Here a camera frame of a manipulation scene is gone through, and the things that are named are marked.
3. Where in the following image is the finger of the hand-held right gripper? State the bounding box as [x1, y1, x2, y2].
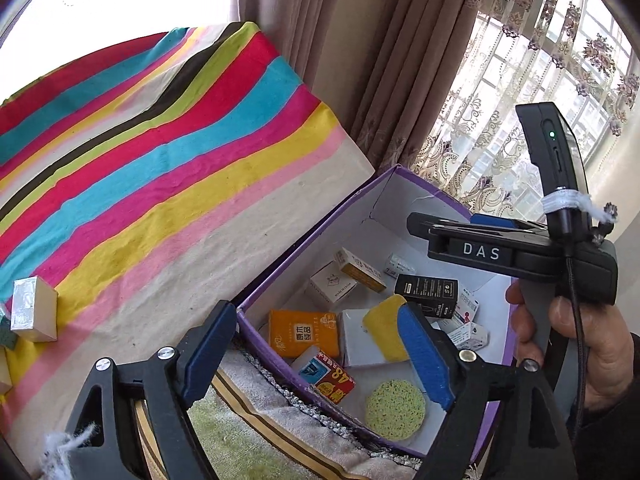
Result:
[469, 213, 547, 232]
[406, 211, 546, 247]

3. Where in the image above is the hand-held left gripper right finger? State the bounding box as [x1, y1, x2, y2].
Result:
[397, 302, 571, 480]

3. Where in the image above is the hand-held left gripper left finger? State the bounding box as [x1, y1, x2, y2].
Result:
[65, 301, 237, 480]

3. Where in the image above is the small white medicine box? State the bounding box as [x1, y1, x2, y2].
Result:
[383, 253, 417, 280]

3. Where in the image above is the white blue-print medicine box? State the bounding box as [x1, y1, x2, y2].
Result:
[444, 322, 491, 352]

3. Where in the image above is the yellow sponge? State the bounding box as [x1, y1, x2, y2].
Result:
[362, 293, 412, 364]

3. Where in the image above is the black box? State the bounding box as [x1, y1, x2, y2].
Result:
[394, 273, 460, 320]

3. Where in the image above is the white red-print medicine box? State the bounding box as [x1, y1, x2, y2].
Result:
[451, 285, 481, 334]

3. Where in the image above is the green round sponge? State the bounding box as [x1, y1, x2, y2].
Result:
[363, 379, 427, 442]

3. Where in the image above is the white and orange box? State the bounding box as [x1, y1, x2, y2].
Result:
[334, 247, 387, 294]

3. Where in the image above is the orange tissue pack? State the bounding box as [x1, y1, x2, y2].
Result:
[268, 308, 342, 359]

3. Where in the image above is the white box with emblem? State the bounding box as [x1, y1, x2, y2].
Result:
[309, 259, 359, 306]

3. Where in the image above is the blue and red box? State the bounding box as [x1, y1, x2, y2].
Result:
[291, 344, 357, 406]

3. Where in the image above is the purple cardboard box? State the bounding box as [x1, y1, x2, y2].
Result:
[234, 163, 519, 467]

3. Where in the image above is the person's right hand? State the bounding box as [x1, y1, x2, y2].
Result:
[506, 280, 637, 412]

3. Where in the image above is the beige striped velvet cushion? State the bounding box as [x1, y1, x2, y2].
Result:
[134, 349, 432, 480]

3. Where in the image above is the silver wrapped white box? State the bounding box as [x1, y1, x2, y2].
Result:
[9, 277, 59, 344]

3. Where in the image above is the striped colourful cloth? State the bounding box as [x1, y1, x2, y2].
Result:
[0, 21, 376, 476]

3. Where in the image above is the teal box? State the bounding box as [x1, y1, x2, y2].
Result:
[0, 316, 19, 349]

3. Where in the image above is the white-framed grid window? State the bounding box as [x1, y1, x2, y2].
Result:
[470, 0, 640, 196]

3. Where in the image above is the black cable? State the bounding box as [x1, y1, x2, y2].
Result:
[563, 252, 587, 441]

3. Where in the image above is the white frayed string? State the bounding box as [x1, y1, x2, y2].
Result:
[43, 422, 99, 480]

